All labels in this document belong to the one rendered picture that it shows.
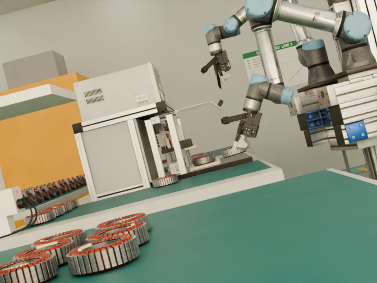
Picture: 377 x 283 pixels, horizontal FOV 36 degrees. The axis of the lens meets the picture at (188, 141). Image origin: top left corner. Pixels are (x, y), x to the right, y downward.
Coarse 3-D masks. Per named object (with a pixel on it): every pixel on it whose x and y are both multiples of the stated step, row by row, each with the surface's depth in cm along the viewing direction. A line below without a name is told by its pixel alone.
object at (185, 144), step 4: (184, 140) 284; (188, 140) 284; (180, 144) 284; (184, 144) 284; (188, 144) 284; (172, 148) 284; (188, 148) 284; (164, 152) 284; (168, 152) 284; (172, 152) 287; (172, 156) 285; (172, 160) 285
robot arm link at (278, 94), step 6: (270, 84) 251; (276, 84) 252; (270, 90) 250; (276, 90) 250; (282, 90) 250; (288, 90) 250; (270, 96) 251; (276, 96) 250; (282, 96) 250; (288, 96) 249; (276, 102) 257; (282, 102) 252; (288, 102) 251
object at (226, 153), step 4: (228, 148) 254; (236, 148) 253; (240, 148) 253; (244, 148) 254; (224, 152) 255; (228, 152) 253; (232, 152) 253; (236, 152) 253; (240, 152) 253; (224, 156) 255; (228, 156) 254
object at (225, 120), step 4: (224, 116) 258; (232, 116) 255; (236, 116) 255; (240, 116) 255; (244, 116) 254; (224, 120) 256; (228, 120) 256; (232, 120) 255; (236, 120) 255; (224, 124) 258
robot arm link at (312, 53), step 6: (306, 42) 309; (312, 42) 306; (318, 42) 306; (306, 48) 308; (312, 48) 306; (318, 48) 306; (324, 48) 308; (306, 54) 309; (312, 54) 306; (318, 54) 306; (324, 54) 307; (306, 60) 310; (312, 60) 307; (318, 60) 306; (324, 60) 306
